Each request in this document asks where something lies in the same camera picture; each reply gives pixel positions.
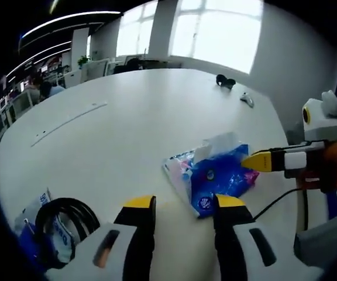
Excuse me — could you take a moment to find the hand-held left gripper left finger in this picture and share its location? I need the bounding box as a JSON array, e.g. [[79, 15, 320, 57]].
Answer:
[[46, 194, 157, 281]]

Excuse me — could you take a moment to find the clear bag with blue pad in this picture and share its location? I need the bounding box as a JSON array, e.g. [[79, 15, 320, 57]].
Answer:
[[14, 187, 79, 270]]

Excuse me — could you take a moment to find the dark office chair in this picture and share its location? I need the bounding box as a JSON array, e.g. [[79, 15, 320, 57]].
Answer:
[[126, 57, 142, 71]]

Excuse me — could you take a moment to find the small black object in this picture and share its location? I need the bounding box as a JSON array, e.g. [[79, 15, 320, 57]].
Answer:
[[216, 74, 236, 90]]

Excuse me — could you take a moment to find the blue tissue pack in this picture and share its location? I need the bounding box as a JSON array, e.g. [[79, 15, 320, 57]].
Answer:
[[161, 131, 260, 220]]

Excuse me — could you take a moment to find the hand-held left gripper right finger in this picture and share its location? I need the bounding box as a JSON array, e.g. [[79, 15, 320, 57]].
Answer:
[[213, 193, 325, 281]]

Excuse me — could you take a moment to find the white table strip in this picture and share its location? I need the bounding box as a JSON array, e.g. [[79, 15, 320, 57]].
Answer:
[[30, 101, 108, 148]]

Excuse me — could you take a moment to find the green potted plant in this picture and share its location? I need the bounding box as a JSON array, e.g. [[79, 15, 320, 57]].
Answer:
[[77, 55, 91, 70]]

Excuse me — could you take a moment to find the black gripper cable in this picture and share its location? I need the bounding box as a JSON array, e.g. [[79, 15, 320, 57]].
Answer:
[[252, 187, 311, 232]]

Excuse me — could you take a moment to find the small grey object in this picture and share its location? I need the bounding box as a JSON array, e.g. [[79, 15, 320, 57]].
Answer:
[[240, 91, 256, 109]]

